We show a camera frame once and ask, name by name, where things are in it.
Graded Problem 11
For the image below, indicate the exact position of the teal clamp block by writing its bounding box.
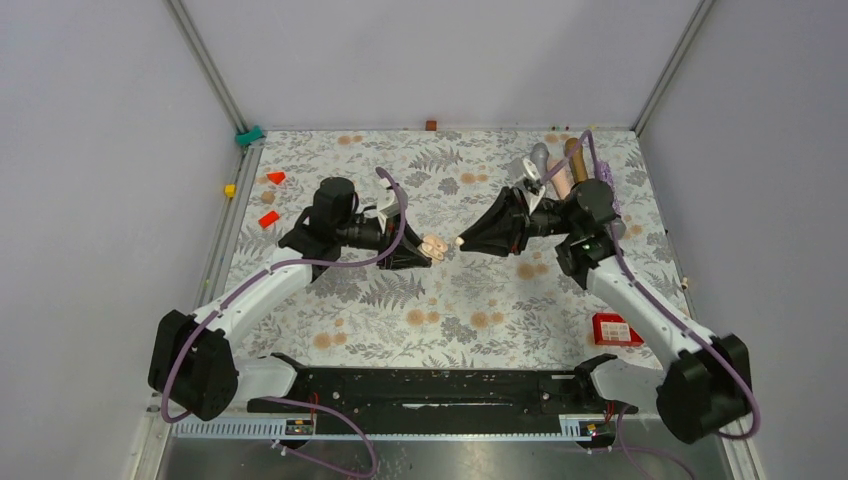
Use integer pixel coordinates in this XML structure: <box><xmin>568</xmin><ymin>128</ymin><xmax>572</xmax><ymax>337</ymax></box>
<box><xmin>235</xmin><ymin>125</ymin><xmax>265</xmax><ymax>147</ymax></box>

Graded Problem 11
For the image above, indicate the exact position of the red block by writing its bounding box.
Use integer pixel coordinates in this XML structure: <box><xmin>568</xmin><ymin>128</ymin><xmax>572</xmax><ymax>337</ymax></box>
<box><xmin>257</xmin><ymin>211</ymin><xmax>280</xmax><ymax>229</ymax></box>

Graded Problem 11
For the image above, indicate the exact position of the orange triangular block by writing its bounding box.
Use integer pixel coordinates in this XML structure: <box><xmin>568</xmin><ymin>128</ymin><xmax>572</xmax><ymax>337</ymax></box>
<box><xmin>266</xmin><ymin>171</ymin><xmax>286</xmax><ymax>185</ymax></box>

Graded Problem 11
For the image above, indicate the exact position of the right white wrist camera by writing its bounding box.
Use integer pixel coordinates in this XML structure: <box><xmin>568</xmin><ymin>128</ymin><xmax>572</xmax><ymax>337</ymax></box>
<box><xmin>509</xmin><ymin>156</ymin><xmax>547</xmax><ymax>214</ymax></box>

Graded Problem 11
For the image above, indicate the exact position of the purple cable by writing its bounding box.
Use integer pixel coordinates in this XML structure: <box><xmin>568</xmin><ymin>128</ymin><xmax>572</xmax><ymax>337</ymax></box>
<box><xmin>160</xmin><ymin>166</ymin><xmax>409</xmax><ymax>480</ymax></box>
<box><xmin>539</xmin><ymin>129</ymin><xmax>763</xmax><ymax>480</ymax></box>

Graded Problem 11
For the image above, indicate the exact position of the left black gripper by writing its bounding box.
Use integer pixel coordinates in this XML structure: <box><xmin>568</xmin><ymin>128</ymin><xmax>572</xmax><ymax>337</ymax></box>
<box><xmin>337</xmin><ymin>212</ymin><xmax>432</xmax><ymax>270</ymax></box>

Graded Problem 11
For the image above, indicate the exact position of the pink earbud charging case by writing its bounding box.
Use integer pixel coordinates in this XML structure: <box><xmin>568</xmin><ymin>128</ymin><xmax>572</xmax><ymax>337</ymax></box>
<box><xmin>419</xmin><ymin>234</ymin><xmax>449</xmax><ymax>263</ymax></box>

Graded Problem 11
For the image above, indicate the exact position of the pink toy microphone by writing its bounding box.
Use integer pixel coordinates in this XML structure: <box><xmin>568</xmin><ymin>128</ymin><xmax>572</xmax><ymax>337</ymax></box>
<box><xmin>550</xmin><ymin>159</ymin><xmax>573</xmax><ymax>199</ymax></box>

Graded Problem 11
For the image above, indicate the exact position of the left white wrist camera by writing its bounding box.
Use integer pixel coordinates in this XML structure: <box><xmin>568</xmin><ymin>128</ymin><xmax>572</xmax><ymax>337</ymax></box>
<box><xmin>375</xmin><ymin>191</ymin><xmax>401</xmax><ymax>232</ymax></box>

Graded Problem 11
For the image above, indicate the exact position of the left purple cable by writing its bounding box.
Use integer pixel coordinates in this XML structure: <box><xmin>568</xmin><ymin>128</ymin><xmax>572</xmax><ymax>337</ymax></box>
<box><xmin>160</xmin><ymin>166</ymin><xmax>409</xmax><ymax>480</ymax></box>

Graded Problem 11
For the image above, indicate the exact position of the gold toy microphone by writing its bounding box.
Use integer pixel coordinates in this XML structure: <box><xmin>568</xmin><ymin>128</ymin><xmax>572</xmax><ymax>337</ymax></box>
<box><xmin>564</xmin><ymin>137</ymin><xmax>589</xmax><ymax>183</ymax></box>

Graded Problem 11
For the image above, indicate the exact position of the floral patterned mat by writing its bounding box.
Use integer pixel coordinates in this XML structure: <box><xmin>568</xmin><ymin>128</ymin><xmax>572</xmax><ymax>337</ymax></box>
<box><xmin>227</xmin><ymin>130</ymin><xmax>607</xmax><ymax>369</ymax></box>

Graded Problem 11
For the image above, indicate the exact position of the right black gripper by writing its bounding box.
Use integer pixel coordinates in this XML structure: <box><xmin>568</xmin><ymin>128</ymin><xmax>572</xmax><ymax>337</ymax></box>
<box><xmin>459</xmin><ymin>186</ymin><xmax>580</xmax><ymax>258</ymax></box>

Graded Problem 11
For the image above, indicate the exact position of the aluminium frame rail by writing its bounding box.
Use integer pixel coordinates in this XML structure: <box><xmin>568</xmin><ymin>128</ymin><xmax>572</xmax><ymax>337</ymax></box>
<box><xmin>163</xmin><ymin>0</ymin><xmax>265</xmax><ymax>150</ymax></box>

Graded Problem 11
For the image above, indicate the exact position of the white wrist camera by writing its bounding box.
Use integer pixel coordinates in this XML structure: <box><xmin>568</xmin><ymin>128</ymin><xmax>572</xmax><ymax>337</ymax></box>
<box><xmin>375</xmin><ymin>191</ymin><xmax>401</xmax><ymax>232</ymax></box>
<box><xmin>509</xmin><ymin>156</ymin><xmax>547</xmax><ymax>214</ymax></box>

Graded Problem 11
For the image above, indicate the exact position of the purple glitter toy microphone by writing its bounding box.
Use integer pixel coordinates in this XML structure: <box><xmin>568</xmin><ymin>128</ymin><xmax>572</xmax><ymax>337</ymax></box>
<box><xmin>594</xmin><ymin>160</ymin><xmax>621</xmax><ymax>214</ymax></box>

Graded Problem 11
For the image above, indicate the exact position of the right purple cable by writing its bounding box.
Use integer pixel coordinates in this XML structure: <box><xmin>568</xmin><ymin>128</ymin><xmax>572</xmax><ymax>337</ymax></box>
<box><xmin>539</xmin><ymin>129</ymin><xmax>763</xmax><ymax>480</ymax></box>

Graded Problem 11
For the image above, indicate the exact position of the grey toy microphone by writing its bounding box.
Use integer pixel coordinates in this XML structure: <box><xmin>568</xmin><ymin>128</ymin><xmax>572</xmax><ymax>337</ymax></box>
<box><xmin>529</xmin><ymin>142</ymin><xmax>550</xmax><ymax>177</ymax></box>

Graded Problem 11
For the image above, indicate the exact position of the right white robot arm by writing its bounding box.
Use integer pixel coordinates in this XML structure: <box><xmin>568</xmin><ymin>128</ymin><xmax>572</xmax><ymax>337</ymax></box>
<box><xmin>456</xmin><ymin>179</ymin><xmax>761</xmax><ymax>444</ymax></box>

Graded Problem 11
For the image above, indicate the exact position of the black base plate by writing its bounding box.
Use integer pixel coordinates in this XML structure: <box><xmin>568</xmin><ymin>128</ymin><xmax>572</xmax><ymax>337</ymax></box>
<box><xmin>247</xmin><ymin>367</ymin><xmax>623</xmax><ymax>435</ymax></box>

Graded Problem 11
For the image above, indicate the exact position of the red plastic box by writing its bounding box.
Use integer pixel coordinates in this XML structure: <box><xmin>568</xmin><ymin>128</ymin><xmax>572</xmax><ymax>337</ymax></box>
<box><xmin>592</xmin><ymin>312</ymin><xmax>644</xmax><ymax>347</ymax></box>

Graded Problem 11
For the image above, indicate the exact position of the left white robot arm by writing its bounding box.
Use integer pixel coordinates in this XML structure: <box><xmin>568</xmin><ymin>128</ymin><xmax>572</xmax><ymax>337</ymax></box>
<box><xmin>148</xmin><ymin>169</ymin><xmax>448</xmax><ymax>424</ymax></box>

